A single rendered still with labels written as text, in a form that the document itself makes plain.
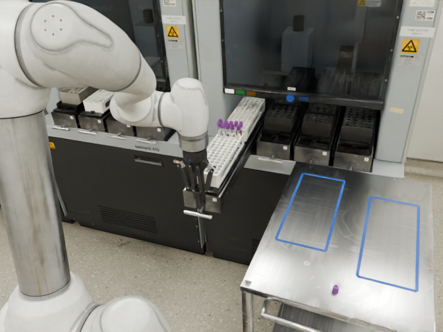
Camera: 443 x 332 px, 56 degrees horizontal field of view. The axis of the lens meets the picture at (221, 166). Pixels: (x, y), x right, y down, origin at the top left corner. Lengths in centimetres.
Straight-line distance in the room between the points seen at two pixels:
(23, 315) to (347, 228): 85
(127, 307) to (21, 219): 27
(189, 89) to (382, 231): 68
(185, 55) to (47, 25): 112
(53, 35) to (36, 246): 41
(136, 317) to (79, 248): 167
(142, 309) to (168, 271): 137
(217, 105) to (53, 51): 118
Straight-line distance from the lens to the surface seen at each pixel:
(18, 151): 79
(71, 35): 62
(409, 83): 158
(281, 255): 116
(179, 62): 174
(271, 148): 166
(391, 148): 170
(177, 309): 209
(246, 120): 169
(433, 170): 308
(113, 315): 88
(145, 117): 118
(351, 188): 142
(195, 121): 117
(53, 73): 68
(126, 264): 234
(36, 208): 83
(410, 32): 152
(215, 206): 140
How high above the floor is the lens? 166
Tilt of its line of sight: 34 degrees down
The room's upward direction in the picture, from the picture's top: 3 degrees counter-clockwise
